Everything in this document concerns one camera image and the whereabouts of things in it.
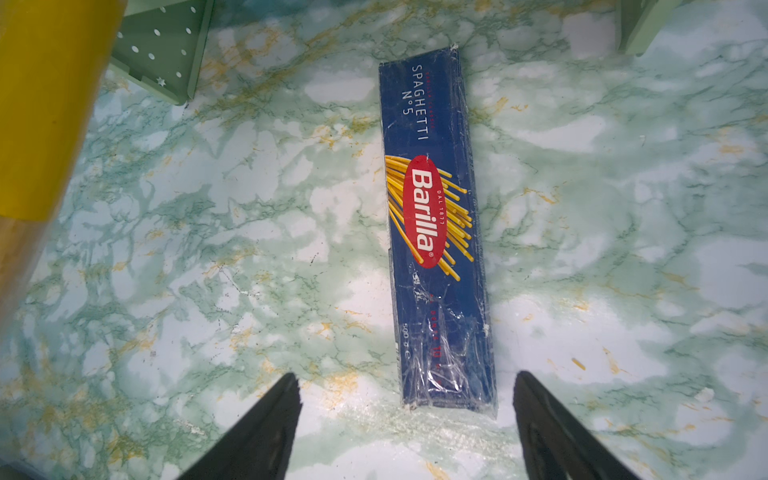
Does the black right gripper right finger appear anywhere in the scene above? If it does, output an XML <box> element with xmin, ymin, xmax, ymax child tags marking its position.
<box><xmin>513</xmin><ymin>371</ymin><xmax>638</xmax><ymax>480</ymax></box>

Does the dark blue spaghetti box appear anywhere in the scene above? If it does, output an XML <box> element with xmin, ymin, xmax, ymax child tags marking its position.
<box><xmin>379</xmin><ymin>46</ymin><xmax>498</xmax><ymax>416</ymax></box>

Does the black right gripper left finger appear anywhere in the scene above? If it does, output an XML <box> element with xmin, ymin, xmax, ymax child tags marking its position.
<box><xmin>181</xmin><ymin>373</ymin><xmax>302</xmax><ymax>479</ymax></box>

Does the green wooden shelf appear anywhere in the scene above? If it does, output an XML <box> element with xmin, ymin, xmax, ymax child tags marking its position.
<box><xmin>110</xmin><ymin>0</ymin><xmax>215</xmax><ymax>105</ymax></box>

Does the yellow label spaghetti bag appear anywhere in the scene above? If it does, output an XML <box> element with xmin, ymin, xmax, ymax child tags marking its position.
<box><xmin>1</xmin><ymin>1</ymin><xmax>126</xmax><ymax>326</ymax></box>

